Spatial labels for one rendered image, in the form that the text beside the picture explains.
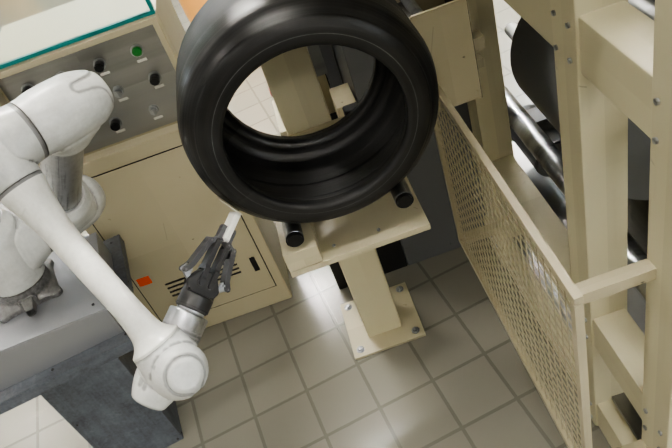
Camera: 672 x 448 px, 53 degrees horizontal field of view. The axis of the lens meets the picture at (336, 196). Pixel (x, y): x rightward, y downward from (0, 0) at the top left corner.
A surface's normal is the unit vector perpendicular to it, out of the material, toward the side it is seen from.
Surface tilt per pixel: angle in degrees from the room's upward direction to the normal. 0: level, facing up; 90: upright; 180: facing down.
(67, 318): 5
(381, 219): 0
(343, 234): 0
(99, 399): 90
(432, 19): 90
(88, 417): 90
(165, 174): 90
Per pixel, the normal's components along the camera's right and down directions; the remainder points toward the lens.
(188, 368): 0.46, 0.00
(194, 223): 0.20, 0.59
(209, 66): -0.44, 0.11
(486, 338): -0.27, -0.73
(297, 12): 0.04, -0.17
